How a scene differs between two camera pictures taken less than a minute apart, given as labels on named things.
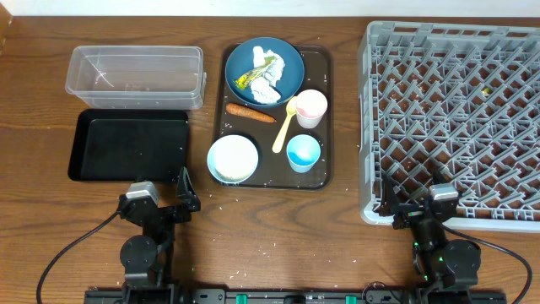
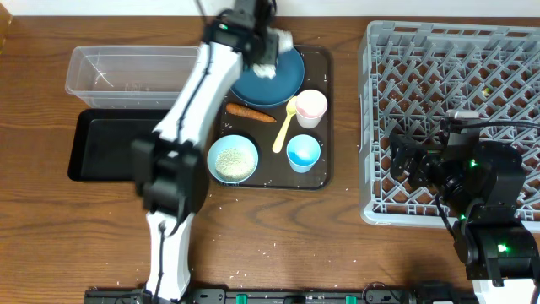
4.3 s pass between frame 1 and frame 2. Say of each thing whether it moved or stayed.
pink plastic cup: stayed
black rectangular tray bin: stayed
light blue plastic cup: stayed
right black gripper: moved
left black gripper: moved
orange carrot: stayed
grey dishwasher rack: stayed
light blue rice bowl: stayed
